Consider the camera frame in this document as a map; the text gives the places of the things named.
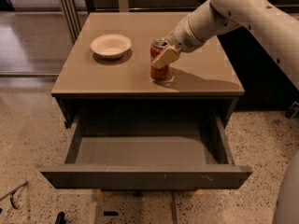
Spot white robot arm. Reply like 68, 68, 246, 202
154, 0, 299, 224

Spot metal tool on floor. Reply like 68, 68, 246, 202
0, 180, 28, 210

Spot open grey top drawer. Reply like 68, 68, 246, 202
41, 111, 252, 190

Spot white paper bowl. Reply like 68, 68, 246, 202
90, 35, 132, 60

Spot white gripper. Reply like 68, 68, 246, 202
151, 17, 205, 69

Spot red coke can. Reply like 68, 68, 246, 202
150, 38, 169, 80

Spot black object on floor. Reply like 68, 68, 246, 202
55, 212, 65, 224

